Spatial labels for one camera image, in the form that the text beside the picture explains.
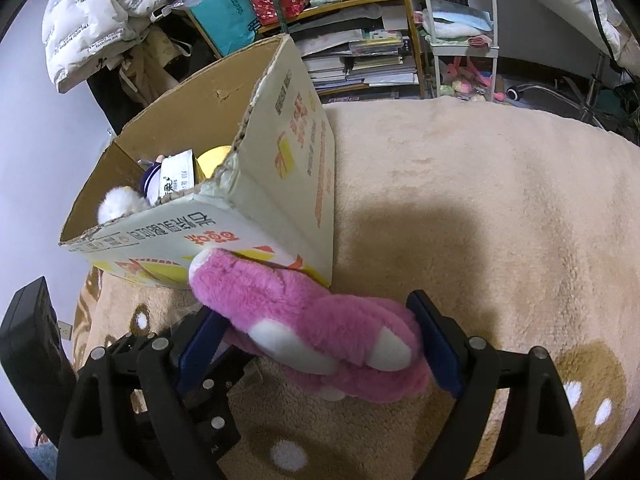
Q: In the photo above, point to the tissue packet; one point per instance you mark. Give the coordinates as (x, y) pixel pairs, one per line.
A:
(177, 177)

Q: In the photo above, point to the white puffer jacket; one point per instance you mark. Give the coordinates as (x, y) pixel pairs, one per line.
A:
(90, 15)

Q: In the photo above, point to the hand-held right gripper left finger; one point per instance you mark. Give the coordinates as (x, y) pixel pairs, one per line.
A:
(200, 355)

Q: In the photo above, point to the purple plush doll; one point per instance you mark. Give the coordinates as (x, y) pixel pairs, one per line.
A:
(150, 180)

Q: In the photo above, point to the white trolley cart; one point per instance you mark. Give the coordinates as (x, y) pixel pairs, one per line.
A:
(494, 67)

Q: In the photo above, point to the folded cloths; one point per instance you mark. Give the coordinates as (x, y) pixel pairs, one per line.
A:
(450, 25)

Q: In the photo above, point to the metal frame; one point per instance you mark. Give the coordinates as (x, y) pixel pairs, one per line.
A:
(550, 92)

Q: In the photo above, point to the beige printed blanket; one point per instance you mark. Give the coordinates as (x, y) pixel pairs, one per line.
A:
(450, 185)

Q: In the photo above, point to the cardboard box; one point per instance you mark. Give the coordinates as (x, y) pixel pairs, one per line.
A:
(280, 185)

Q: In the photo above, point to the wooden bookshelf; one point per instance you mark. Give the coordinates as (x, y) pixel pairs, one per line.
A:
(345, 9)

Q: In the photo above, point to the stack of books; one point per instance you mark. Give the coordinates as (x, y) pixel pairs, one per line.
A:
(360, 65)

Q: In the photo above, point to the pink plush toy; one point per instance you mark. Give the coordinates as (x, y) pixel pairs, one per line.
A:
(300, 310)

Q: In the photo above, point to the beige trousers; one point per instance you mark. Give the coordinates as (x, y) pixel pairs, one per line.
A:
(150, 65)

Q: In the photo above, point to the white wall socket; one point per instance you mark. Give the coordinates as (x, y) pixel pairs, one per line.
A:
(65, 330)

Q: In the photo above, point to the pastel plush toys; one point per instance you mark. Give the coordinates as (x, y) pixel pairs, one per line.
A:
(462, 85)

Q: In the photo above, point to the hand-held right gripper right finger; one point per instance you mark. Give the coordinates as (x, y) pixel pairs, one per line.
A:
(440, 350)

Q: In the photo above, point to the white fluffy plush toy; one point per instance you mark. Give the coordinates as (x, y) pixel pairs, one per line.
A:
(120, 205)

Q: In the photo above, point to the yellow plush toy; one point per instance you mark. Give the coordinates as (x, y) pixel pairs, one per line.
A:
(212, 160)

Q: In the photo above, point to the black garment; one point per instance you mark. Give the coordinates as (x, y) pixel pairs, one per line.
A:
(115, 100)

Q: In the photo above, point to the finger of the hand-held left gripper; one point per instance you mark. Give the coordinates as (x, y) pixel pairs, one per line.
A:
(215, 425)

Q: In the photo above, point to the teal bag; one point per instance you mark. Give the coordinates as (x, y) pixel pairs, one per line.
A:
(225, 15)

